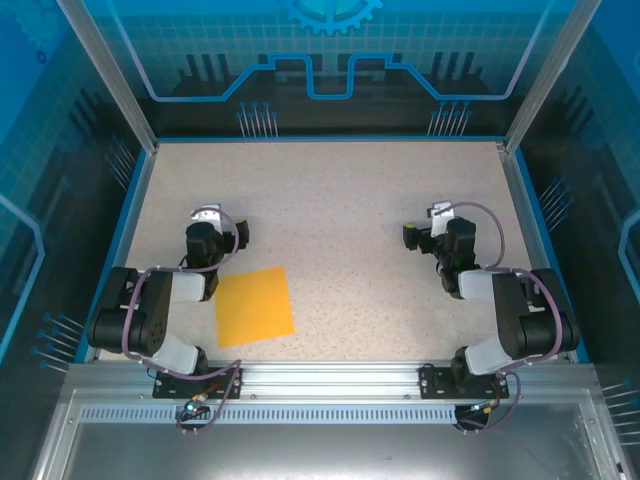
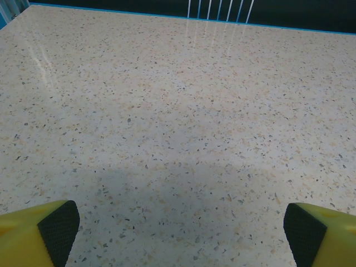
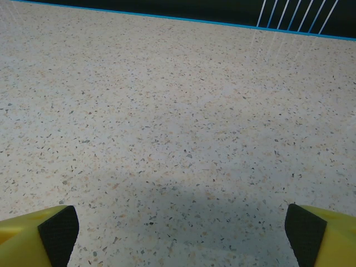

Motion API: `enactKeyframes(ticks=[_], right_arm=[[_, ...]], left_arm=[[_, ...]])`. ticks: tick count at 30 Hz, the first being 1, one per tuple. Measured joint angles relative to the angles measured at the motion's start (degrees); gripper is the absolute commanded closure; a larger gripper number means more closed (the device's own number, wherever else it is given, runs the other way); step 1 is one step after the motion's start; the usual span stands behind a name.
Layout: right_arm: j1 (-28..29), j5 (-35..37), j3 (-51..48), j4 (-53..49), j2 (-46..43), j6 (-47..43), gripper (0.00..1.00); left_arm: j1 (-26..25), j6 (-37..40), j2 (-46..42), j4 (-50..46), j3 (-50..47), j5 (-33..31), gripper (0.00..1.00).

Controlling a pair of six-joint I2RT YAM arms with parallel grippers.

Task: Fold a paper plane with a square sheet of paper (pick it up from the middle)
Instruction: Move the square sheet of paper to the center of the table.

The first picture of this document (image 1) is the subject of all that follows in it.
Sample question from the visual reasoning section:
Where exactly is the orange square paper sheet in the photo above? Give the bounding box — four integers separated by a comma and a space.
214, 266, 297, 350

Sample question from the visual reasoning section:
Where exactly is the grey metal sheet panel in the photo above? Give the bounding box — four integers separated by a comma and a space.
29, 389, 626, 480

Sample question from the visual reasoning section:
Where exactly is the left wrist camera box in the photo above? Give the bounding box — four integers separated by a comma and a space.
189, 202, 224, 235

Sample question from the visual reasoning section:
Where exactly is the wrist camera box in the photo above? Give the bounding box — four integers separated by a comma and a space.
427, 201, 454, 239
189, 202, 224, 235

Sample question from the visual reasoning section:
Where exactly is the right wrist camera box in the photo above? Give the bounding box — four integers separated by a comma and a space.
427, 201, 454, 239

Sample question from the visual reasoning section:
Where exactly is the aluminium table side rail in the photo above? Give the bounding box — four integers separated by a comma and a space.
497, 141, 574, 362
92, 142, 160, 364

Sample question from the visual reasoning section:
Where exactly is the blue table border frame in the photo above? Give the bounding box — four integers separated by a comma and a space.
74, 133, 592, 365

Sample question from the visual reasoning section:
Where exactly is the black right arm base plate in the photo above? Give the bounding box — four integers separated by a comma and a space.
418, 363, 511, 400

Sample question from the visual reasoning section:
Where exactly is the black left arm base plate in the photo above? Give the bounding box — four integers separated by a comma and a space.
152, 367, 245, 400

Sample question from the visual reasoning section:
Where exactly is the long aluminium mounting rail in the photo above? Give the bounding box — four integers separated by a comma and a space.
65, 360, 597, 399

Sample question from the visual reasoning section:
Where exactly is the cable connector plug with LED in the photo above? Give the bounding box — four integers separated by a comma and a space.
182, 394, 211, 420
467, 397, 504, 417

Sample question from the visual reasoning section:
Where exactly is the aluminium frame post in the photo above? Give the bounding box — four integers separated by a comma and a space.
503, 0, 604, 154
55, 0, 160, 152

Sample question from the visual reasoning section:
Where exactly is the slotted metal cable duct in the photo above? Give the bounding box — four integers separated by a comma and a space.
78, 405, 585, 426

